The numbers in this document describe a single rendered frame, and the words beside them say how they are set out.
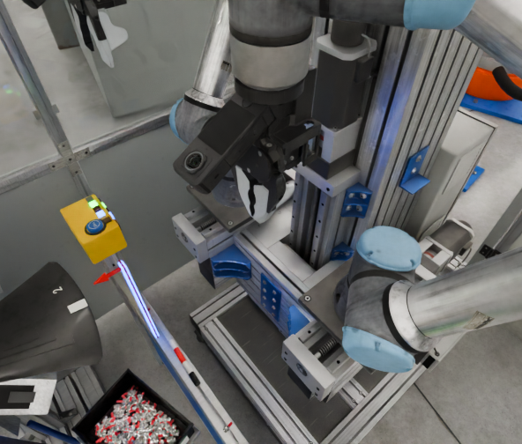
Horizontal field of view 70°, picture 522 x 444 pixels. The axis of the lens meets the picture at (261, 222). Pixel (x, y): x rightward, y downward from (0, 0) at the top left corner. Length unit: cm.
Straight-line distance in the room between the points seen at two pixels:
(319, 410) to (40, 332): 116
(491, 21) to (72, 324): 78
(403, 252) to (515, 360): 163
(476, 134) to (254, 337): 119
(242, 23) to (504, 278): 42
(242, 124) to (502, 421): 193
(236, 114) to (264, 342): 144
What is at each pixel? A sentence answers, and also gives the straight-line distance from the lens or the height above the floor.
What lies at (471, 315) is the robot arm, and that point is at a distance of 59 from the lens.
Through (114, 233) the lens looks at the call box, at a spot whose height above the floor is 106.
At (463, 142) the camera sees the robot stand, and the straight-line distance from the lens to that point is 111.
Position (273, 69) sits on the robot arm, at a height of 166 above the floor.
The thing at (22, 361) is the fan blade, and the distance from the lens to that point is 81.
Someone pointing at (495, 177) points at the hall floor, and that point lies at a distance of 321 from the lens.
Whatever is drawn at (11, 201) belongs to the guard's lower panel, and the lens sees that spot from 152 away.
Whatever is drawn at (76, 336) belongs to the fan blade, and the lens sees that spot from 81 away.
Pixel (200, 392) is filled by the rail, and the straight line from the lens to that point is 102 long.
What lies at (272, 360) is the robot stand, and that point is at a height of 21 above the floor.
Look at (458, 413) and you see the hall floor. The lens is 207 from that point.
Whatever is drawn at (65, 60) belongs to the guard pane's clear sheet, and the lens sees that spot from 136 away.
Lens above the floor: 181
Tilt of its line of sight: 49 degrees down
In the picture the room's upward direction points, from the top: straight up
